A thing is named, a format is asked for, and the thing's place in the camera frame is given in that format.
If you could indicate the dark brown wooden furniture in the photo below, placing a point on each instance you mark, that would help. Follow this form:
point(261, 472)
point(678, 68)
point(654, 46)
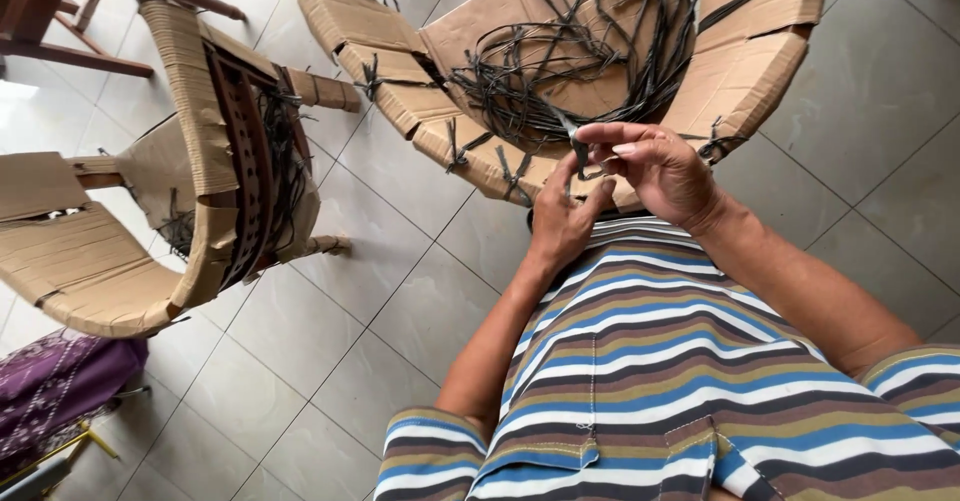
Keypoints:
point(37, 5)

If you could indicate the yellow metal frame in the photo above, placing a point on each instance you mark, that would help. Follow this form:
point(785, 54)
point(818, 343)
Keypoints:
point(82, 441)

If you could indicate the cardboard-wrapped brown wooden chair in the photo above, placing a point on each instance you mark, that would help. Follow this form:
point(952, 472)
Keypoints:
point(97, 261)

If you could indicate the person's right hand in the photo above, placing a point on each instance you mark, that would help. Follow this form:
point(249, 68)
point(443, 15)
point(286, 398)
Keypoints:
point(667, 174)

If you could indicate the purple patterned cloth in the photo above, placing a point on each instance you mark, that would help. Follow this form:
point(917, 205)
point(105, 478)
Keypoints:
point(60, 388)

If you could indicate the striped polo shirt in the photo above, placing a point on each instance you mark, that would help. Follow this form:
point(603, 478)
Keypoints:
point(660, 381)

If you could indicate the person's left hand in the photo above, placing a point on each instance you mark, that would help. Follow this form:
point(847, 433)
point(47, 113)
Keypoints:
point(559, 223)

